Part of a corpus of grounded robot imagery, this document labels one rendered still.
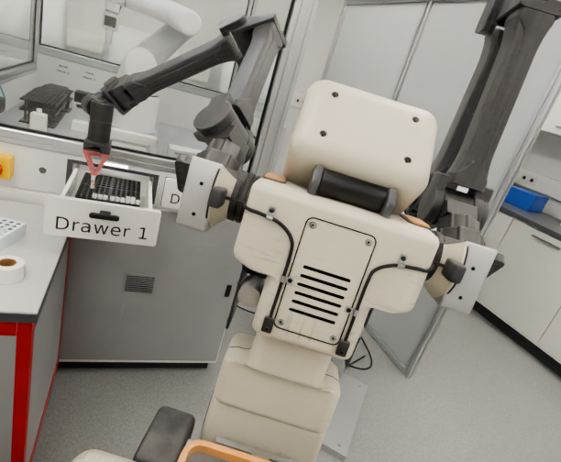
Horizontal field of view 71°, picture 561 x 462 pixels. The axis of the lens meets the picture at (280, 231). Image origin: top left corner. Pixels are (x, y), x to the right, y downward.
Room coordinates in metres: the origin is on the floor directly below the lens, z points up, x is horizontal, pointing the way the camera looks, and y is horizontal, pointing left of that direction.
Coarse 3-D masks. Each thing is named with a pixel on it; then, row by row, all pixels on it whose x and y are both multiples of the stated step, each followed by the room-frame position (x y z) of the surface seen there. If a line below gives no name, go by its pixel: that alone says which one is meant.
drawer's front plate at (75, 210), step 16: (48, 208) 0.92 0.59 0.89; (64, 208) 0.93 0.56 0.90; (80, 208) 0.95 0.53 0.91; (96, 208) 0.96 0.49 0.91; (112, 208) 0.98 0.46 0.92; (128, 208) 0.99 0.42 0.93; (144, 208) 1.02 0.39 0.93; (48, 224) 0.92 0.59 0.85; (64, 224) 0.93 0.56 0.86; (80, 224) 0.95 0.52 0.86; (96, 224) 0.96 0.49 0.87; (112, 224) 0.98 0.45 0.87; (128, 224) 1.00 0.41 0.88; (144, 224) 1.01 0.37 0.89; (112, 240) 0.98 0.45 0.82; (128, 240) 1.00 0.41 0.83; (144, 240) 1.02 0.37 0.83
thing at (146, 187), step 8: (72, 176) 1.17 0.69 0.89; (80, 176) 1.25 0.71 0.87; (112, 176) 1.29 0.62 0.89; (120, 176) 1.31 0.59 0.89; (72, 184) 1.16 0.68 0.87; (144, 184) 1.34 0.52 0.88; (64, 192) 1.04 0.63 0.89; (72, 192) 1.18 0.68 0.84; (144, 192) 1.34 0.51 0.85; (144, 200) 1.30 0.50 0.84
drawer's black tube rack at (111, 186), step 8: (88, 176) 1.20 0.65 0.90; (96, 176) 1.22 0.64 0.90; (104, 176) 1.25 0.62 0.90; (80, 184) 1.11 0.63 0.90; (88, 184) 1.13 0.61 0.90; (96, 184) 1.16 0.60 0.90; (104, 184) 1.17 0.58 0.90; (112, 184) 1.19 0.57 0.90; (120, 184) 1.22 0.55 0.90; (128, 184) 1.25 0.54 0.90; (136, 184) 1.26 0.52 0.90; (80, 192) 1.06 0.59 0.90; (88, 192) 1.07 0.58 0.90; (96, 192) 1.09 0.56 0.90; (104, 192) 1.12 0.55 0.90; (112, 192) 1.13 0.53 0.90; (120, 192) 1.15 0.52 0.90; (128, 192) 1.17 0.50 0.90; (136, 192) 1.19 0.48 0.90
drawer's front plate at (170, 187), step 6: (168, 180) 1.34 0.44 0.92; (174, 180) 1.35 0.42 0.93; (168, 186) 1.34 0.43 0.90; (174, 186) 1.35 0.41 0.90; (168, 192) 1.34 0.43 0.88; (174, 192) 1.35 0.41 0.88; (180, 192) 1.36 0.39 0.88; (162, 198) 1.33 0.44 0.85; (168, 198) 1.34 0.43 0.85; (174, 198) 1.35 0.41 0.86; (180, 198) 1.36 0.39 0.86; (162, 204) 1.33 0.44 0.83; (168, 204) 1.34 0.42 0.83; (174, 204) 1.35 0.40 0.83
